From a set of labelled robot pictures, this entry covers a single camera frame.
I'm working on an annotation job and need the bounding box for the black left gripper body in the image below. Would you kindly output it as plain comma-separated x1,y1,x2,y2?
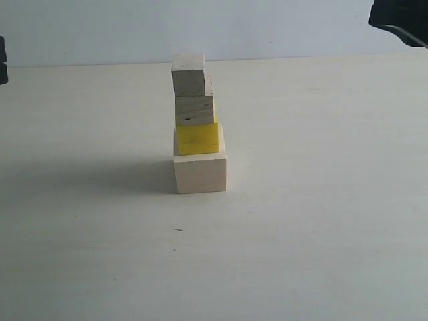
0,36,9,85

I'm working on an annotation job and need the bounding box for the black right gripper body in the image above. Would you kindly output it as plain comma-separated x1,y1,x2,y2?
368,0,427,48

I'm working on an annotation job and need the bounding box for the small pale wooden cube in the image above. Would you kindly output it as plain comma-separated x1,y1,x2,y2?
171,53,205,97

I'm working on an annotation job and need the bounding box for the medium layered plywood cube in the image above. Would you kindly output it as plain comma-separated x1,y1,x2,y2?
175,76,217,126

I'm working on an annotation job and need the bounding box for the yellow cube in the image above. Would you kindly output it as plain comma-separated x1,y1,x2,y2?
175,103,220,156

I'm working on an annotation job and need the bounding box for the large pale wooden cube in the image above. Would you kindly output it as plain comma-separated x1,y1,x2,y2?
173,125,227,194

